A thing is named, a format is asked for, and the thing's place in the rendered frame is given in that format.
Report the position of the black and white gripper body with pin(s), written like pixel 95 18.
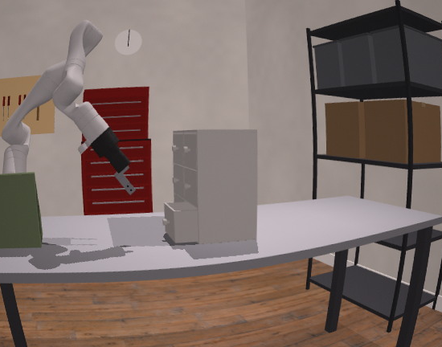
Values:
pixel 103 140

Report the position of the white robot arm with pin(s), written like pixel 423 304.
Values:
pixel 51 85

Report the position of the white chest of drawers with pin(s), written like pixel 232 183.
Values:
pixel 226 184

